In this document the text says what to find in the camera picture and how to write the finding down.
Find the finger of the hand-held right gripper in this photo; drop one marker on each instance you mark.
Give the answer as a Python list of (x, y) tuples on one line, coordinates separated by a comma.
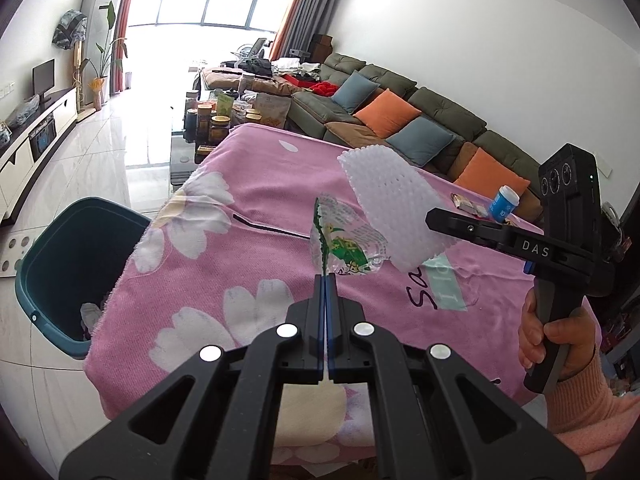
[(460, 225)]

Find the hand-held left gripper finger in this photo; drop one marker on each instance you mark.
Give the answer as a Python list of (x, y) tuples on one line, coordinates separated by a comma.
[(332, 310), (320, 305)]

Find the clear green wrapper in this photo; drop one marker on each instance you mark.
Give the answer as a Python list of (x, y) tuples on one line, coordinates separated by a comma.
[(350, 250)]

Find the white foam net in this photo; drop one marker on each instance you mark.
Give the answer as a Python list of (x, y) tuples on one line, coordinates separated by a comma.
[(395, 200)]

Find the teal trash bin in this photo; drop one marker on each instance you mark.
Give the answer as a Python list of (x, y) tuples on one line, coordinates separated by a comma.
[(65, 260)]

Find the person's right hand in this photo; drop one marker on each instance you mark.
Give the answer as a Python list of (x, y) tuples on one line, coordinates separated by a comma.
[(575, 330)]

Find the blue white cup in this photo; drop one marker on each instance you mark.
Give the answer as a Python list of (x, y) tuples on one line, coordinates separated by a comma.
[(502, 205)]

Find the large orange cushion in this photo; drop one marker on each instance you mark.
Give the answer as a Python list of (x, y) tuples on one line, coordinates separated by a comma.
[(487, 175)]

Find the pink floral blanket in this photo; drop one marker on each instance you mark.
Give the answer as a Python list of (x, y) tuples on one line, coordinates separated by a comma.
[(240, 270)]

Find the large blue cushion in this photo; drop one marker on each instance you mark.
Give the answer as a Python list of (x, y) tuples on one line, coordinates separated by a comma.
[(420, 140)]

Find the green sectional sofa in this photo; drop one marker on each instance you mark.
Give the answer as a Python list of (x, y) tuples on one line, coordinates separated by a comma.
[(440, 105)]

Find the small orange cushion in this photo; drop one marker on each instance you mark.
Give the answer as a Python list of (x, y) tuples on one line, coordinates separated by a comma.
[(387, 112)]

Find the brown sofa seat pad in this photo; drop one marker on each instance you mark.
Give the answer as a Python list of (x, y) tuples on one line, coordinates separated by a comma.
[(350, 134)]

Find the small blue cushion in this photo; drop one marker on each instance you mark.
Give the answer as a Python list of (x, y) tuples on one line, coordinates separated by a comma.
[(355, 91)]

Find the red cloth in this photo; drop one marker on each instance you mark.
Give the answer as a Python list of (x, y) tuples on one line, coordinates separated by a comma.
[(326, 89)]

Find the tan paper bag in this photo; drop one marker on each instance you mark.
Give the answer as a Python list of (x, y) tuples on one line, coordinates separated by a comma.
[(272, 110)]

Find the dark glass coffee table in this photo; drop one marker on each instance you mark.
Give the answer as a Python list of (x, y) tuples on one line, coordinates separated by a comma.
[(180, 160)]

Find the group of glass jars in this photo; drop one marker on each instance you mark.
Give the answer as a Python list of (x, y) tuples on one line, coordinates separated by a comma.
[(220, 127)]

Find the brown cardboard box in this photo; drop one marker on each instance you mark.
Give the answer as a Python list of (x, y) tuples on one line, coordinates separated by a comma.
[(320, 47)]

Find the pile of light clothes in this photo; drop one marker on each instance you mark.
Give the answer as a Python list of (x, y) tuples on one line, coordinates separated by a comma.
[(295, 67)]

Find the black clothes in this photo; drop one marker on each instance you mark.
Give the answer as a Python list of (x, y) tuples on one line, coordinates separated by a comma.
[(256, 66)]

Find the grey chair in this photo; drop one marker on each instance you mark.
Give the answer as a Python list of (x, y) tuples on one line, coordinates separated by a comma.
[(256, 49)]

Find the grey orange curtain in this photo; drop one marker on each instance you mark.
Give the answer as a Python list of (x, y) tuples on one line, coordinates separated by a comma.
[(305, 10), (125, 20)]

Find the small grey bin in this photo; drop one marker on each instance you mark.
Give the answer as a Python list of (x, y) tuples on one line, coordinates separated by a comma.
[(127, 81)]

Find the tall green plant in vase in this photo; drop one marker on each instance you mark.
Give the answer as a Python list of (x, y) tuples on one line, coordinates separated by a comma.
[(96, 95)]

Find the white perforated board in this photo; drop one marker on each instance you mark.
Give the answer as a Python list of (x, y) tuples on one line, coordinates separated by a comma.
[(15, 250)]

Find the white black TV cabinet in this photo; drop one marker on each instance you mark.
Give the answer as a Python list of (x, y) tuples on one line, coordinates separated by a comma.
[(55, 115)]

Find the large window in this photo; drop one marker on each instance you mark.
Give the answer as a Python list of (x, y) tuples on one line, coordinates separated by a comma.
[(200, 0)]

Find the grey plastic bag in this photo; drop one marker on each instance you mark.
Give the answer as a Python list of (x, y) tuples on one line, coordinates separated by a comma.
[(22, 110)]

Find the blue white porcelain pot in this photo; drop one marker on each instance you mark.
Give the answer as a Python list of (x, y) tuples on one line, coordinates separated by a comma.
[(4, 135)]

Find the black monitor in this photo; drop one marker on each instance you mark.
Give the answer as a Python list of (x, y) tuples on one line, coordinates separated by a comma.
[(44, 75)]

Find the covered standing fan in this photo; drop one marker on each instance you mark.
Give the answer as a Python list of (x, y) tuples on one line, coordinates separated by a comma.
[(67, 30)]

